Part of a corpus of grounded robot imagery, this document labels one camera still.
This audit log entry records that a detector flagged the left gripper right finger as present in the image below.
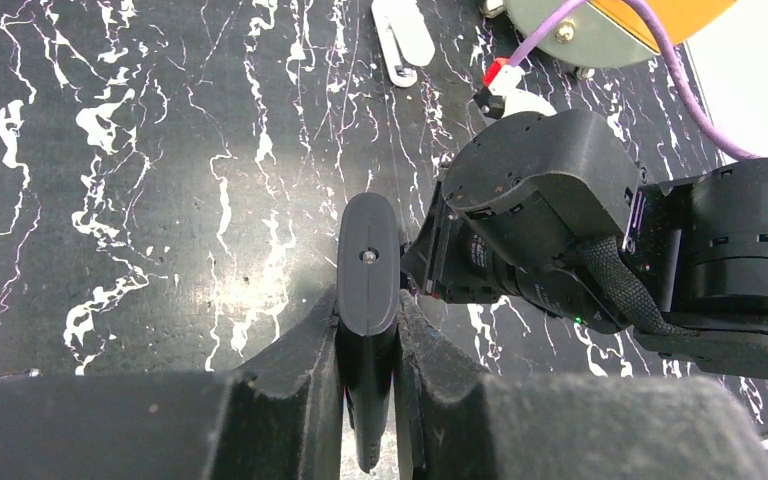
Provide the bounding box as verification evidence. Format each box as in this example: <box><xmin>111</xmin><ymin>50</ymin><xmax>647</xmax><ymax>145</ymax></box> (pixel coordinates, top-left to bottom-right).
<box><xmin>395</xmin><ymin>292</ymin><xmax>768</xmax><ymax>479</ymax></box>

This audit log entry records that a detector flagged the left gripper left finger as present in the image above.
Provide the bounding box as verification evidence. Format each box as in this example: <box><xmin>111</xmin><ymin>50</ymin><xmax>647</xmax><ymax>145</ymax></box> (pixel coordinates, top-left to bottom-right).
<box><xmin>0</xmin><ymin>290</ymin><xmax>343</xmax><ymax>479</ymax></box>

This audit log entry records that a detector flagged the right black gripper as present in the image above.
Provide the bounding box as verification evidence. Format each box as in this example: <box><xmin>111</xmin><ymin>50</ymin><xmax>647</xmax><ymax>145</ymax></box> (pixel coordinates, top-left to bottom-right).
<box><xmin>400</xmin><ymin>180</ymin><xmax>471</xmax><ymax>304</ymax></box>

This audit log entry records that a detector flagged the black tv remote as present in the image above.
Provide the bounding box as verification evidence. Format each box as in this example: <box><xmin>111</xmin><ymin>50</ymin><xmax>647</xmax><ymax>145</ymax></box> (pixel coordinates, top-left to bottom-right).
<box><xmin>336</xmin><ymin>193</ymin><xmax>400</xmax><ymax>473</ymax></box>

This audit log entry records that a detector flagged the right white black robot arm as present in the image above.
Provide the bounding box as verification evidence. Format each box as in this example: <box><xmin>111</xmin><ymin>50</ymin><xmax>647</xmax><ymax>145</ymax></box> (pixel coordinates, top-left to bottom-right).
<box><xmin>401</xmin><ymin>110</ymin><xmax>768</xmax><ymax>380</ymax></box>

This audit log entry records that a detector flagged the small white remote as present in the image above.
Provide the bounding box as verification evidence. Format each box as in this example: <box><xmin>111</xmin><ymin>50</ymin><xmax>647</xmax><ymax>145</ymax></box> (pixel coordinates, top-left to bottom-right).
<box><xmin>371</xmin><ymin>0</ymin><xmax>436</xmax><ymax>88</ymax></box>

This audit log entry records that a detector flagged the round three-drawer storage box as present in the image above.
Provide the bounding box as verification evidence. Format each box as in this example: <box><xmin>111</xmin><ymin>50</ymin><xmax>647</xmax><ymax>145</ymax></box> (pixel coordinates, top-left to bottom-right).
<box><xmin>480</xmin><ymin>0</ymin><xmax>734</xmax><ymax>71</ymax></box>

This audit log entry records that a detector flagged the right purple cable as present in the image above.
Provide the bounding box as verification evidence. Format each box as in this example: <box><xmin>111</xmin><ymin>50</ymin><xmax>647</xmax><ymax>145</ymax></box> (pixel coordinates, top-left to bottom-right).
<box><xmin>506</xmin><ymin>0</ymin><xmax>763</xmax><ymax>162</ymax></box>

